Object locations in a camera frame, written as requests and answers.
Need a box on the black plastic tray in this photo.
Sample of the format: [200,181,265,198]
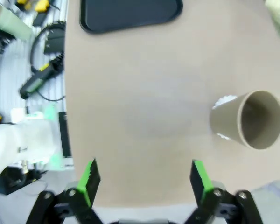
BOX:
[80,0,183,34]

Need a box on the black looped floor cable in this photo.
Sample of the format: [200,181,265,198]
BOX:
[29,20,66,74]

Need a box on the yellow floor object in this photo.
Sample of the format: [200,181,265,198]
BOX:
[34,0,50,13]

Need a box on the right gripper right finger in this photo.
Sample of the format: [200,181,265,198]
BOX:
[183,160,264,224]

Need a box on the white lace paper coaster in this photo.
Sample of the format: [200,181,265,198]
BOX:
[212,94,238,141]

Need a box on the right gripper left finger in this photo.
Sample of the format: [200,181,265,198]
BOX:
[29,157,104,224]

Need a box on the black green handheld controller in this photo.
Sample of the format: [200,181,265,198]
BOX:
[19,62,64,99]

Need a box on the brown tall cup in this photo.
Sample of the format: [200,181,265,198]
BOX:
[209,90,280,151]

